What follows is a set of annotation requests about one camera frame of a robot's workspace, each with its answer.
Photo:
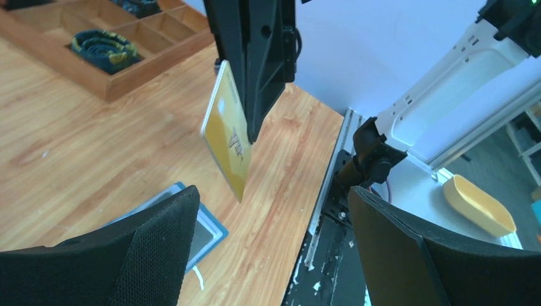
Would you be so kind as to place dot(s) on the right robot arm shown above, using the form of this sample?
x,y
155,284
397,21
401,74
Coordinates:
x,y
504,34

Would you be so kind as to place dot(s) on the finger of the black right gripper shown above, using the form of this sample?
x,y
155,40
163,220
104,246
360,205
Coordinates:
x,y
270,58
226,19

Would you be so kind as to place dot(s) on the black rosette middle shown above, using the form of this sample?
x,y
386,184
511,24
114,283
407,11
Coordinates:
x,y
139,8

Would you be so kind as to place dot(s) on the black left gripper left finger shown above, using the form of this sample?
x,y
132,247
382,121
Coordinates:
x,y
138,260

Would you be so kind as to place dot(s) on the blue leather card holder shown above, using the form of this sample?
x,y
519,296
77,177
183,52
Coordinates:
x,y
208,233

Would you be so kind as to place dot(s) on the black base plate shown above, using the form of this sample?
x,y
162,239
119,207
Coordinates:
x,y
337,278

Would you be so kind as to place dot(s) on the black blue rosette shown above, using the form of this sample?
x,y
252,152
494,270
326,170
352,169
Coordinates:
x,y
106,50

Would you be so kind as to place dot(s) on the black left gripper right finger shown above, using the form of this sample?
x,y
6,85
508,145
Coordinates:
x,y
407,260

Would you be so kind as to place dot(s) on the yellow oval tray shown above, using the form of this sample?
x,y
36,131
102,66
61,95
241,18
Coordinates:
x,y
478,206

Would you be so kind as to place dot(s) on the aluminium frame rail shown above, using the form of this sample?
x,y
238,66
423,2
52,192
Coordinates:
x,y
344,141

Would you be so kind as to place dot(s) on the wooden compartment tray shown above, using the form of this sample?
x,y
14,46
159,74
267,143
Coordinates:
x,y
44,30

